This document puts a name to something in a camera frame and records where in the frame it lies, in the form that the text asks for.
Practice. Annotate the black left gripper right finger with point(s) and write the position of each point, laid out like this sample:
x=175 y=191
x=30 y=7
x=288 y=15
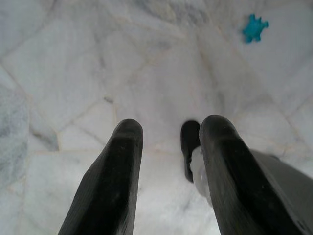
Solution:
x=227 y=176

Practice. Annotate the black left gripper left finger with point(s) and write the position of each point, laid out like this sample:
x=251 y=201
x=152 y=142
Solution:
x=107 y=186

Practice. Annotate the blue star-shaped toy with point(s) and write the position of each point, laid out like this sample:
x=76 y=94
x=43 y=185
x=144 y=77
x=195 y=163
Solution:
x=254 y=28

